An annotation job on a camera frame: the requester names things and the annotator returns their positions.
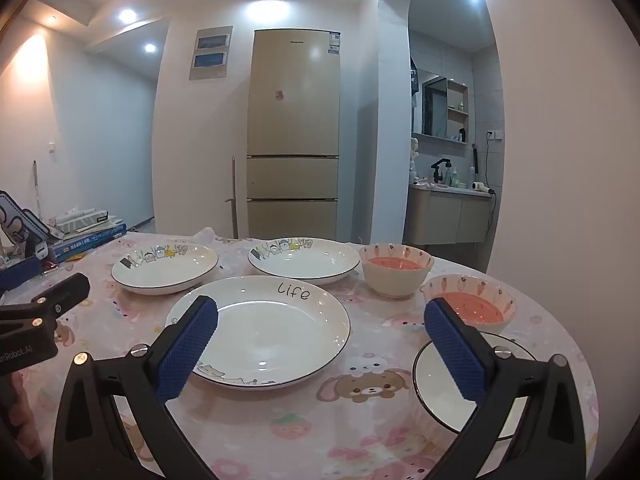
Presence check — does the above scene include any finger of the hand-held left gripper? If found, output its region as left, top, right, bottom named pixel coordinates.
left=0, top=274, right=91, bottom=347
left=0, top=256, right=43, bottom=292

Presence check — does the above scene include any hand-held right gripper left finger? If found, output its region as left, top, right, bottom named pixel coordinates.
left=52, top=295, right=236, bottom=480

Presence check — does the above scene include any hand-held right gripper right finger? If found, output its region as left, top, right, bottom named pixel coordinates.
left=424, top=297, right=588, bottom=480

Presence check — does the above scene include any pink cartoon print tablecloth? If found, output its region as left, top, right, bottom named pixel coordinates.
left=0, top=230, right=601, bottom=480

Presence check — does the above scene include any white grey booklet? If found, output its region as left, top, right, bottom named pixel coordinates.
left=52, top=206, right=121, bottom=236

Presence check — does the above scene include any pink carrot print bowl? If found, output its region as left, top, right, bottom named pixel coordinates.
left=420, top=274, right=516, bottom=333
left=359, top=242, right=435, bottom=300

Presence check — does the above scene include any mirror wall cabinet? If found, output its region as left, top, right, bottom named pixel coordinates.
left=421, top=67, right=469, bottom=143

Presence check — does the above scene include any beige three door refrigerator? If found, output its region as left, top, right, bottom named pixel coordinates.
left=246, top=29, right=342, bottom=241

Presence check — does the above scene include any white doll figurine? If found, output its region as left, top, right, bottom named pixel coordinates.
left=410, top=135, right=423, bottom=183

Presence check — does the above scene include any blue white printed bag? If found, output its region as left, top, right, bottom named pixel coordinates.
left=0, top=190, right=51, bottom=261

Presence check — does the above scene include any grey electrical panel box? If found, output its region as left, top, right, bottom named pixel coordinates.
left=189, top=25, right=234, bottom=81

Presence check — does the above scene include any white plate cartoon print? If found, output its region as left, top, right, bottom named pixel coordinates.
left=111, top=242, right=219, bottom=296
left=248, top=236, right=362, bottom=286

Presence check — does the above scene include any beige vanity cabinet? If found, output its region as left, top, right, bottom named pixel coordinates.
left=404, top=182, right=496, bottom=246

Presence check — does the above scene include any white ribbed bowl black rim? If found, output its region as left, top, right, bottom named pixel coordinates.
left=411, top=331, right=533, bottom=443

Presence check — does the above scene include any black power cable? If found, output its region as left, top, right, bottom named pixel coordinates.
left=484, top=190, right=500, bottom=243

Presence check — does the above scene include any blue book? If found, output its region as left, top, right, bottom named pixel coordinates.
left=50, top=222, right=128, bottom=263

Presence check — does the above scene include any long handle mop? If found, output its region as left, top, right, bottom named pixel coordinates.
left=225, top=156, right=240, bottom=238

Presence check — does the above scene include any white plate black lettering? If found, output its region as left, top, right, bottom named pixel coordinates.
left=165, top=275, right=352, bottom=388

